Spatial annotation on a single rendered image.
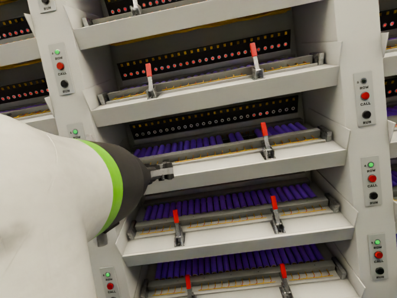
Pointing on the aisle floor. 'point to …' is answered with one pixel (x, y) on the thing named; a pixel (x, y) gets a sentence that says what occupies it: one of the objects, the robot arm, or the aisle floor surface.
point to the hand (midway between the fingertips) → (156, 171)
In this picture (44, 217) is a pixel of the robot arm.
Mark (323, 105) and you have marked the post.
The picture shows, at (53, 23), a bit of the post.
